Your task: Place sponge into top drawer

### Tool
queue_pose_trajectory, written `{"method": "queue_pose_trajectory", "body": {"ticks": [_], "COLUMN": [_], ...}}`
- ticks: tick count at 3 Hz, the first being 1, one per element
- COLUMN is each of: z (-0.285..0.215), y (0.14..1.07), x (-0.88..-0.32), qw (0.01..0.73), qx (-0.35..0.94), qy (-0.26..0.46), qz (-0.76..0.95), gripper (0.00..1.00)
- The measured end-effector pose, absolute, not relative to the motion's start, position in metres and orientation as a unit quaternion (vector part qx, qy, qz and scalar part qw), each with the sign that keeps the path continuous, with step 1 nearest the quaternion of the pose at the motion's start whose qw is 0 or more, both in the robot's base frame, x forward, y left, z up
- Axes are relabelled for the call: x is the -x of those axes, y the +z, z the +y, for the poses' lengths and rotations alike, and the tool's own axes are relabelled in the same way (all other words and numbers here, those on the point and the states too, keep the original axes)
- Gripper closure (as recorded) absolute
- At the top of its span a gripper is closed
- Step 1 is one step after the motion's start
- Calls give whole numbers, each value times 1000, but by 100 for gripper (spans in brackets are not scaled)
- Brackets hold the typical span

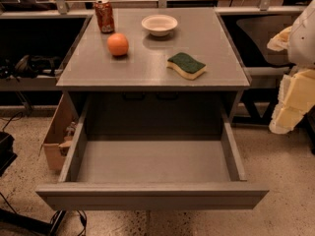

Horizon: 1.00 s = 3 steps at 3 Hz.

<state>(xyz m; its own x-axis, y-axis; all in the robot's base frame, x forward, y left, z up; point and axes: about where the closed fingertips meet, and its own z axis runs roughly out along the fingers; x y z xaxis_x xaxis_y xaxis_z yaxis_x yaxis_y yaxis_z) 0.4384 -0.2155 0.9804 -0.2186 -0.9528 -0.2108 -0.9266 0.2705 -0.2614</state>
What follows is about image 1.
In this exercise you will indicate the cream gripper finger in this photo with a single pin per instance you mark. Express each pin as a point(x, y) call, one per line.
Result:
point(280, 41)
point(296, 98)

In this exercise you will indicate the green and yellow sponge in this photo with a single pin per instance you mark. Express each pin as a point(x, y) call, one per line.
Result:
point(186, 66)

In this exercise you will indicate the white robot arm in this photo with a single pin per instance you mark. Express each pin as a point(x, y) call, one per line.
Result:
point(301, 46)

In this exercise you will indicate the grey cabinet with top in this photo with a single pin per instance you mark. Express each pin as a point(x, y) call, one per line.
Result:
point(137, 95)

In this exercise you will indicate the open grey top drawer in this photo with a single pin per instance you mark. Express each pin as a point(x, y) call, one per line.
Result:
point(153, 153)

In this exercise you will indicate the white paper bowl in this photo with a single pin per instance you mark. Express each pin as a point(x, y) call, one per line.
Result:
point(159, 25)

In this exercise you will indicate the orange fruit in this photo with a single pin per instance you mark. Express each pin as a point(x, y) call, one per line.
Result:
point(118, 44)

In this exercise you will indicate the red soda can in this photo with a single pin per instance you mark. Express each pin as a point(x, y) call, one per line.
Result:
point(104, 15)

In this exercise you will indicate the cardboard box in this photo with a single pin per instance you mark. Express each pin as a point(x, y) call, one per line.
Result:
point(59, 135)

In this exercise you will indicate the black headphones on shelf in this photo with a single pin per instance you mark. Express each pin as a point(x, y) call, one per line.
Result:
point(30, 66)

